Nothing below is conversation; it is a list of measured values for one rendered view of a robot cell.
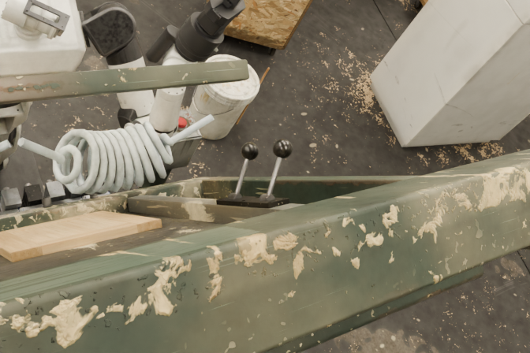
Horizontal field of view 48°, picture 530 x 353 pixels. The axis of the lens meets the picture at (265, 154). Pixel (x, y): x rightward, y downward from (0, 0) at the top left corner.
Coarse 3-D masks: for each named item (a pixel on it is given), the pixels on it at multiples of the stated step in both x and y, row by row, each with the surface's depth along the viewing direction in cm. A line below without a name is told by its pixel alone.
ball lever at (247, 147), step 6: (246, 144) 123; (252, 144) 123; (246, 150) 122; (252, 150) 122; (258, 150) 123; (246, 156) 122; (252, 156) 122; (246, 162) 123; (246, 168) 123; (240, 174) 123; (240, 180) 122; (240, 186) 122; (234, 192) 122; (228, 198) 122; (234, 198) 120
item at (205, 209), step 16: (144, 208) 158; (160, 208) 149; (176, 208) 141; (192, 208) 133; (208, 208) 127; (224, 208) 121; (240, 208) 115; (256, 208) 110; (272, 208) 106; (288, 208) 104
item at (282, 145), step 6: (276, 144) 113; (282, 144) 112; (288, 144) 112; (276, 150) 112; (282, 150) 112; (288, 150) 112; (282, 156) 113; (288, 156) 113; (276, 162) 113; (276, 168) 112; (276, 174) 112; (270, 186) 112; (270, 192) 111; (264, 198) 110; (270, 198) 110
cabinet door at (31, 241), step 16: (48, 224) 150; (64, 224) 148; (80, 224) 143; (96, 224) 139; (112, 224) 135; (128, 224) 129; (144, 224) 128; (160, 224) 130; (0, 240) 132; (16, 240) 129; (32, 240) 127; (48, 240) 122; (64, 240) 118; (80, 240) 120; (96, 240) 122; (16, 256) 113; (32, 256) 115
